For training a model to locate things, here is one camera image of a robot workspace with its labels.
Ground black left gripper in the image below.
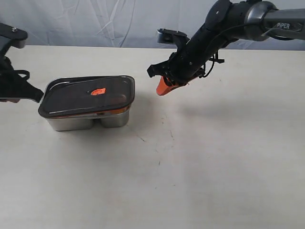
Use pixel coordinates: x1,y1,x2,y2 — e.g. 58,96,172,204
0,57,44,103

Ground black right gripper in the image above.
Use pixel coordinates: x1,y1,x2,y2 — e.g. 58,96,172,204
147,42,214,95

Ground dark transparent box lid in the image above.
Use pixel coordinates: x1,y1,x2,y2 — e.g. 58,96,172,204
38,75,135,118

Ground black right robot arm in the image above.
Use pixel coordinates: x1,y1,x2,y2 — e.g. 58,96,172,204
147,0,305,96

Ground stainless steel lunch box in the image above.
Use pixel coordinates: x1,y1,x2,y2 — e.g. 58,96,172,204
45,105,131,131

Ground blue-grey backdrop cloth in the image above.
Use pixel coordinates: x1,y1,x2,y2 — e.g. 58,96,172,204
0,0,305,51

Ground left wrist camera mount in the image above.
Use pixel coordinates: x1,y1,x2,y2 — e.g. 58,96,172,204
0,23,28,57

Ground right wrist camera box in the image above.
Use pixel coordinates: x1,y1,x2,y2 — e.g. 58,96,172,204
157,28,189,44

